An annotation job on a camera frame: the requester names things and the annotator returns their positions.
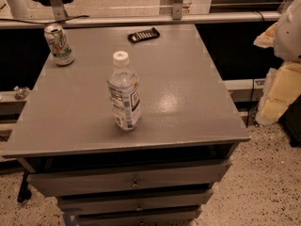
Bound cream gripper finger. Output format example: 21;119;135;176
253;23;277;48
255;61;301;125

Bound clear plastic water bottle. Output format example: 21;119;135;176
107;51;141;131

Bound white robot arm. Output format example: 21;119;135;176
254;0;301;125

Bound black rxbar chocolate bar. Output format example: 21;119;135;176
128;27;160;43

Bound middle grey drawer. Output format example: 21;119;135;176
58;187;213;215

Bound grey drawer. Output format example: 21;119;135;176
28;159;231;197
76;206;200;226
58;187;213;215

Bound grey drawer cabinet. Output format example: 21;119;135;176
3;25;248;226

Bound bottom grey drawer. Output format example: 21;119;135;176
76;206;200;226

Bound green white soda can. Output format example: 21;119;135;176
44;24;74;66

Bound top grey drawer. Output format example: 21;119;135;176
28;159;231;197

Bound white pipe top left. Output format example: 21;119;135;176
5;0;31;19

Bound small crumpled foil object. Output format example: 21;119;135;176
14;86;30;100

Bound black cabinet caster leg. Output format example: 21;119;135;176
17;170;32;203

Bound grey metal rail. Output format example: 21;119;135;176
0;10;281;30

